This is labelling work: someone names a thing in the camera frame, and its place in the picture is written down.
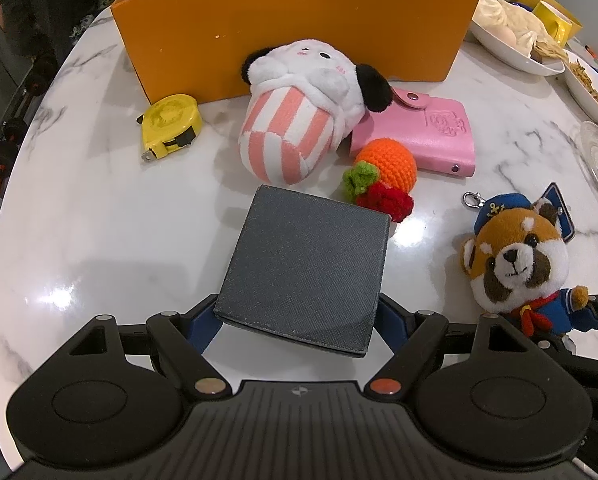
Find fried noodles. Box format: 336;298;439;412
569;57;598;113

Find dark grey wallet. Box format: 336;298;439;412
213;184;392;359

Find yellow mug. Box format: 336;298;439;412
531;1;574;46

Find white plate with fries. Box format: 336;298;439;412
563;50;598;133

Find black dumbbell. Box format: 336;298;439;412
24;57;60;98
0;117;30;176

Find white pink striped plush dog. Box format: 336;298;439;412
238;37;394;184

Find white bowl with food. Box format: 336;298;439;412
469;0;566;77

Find pink snap card holder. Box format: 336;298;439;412
349;86;476;178

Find crochet orange fruit charm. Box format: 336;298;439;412
343;138;419;223

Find pale food pile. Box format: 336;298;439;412
474;0;570;61

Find red panda plush keychain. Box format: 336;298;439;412
460;183;592;338

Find yellow tape measure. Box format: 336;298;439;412
138;93;202;162

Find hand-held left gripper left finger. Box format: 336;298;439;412
69;294;227;398

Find orange cardboard box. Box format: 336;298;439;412
110;0;481;106

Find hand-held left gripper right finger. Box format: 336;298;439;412
364;294;544;396

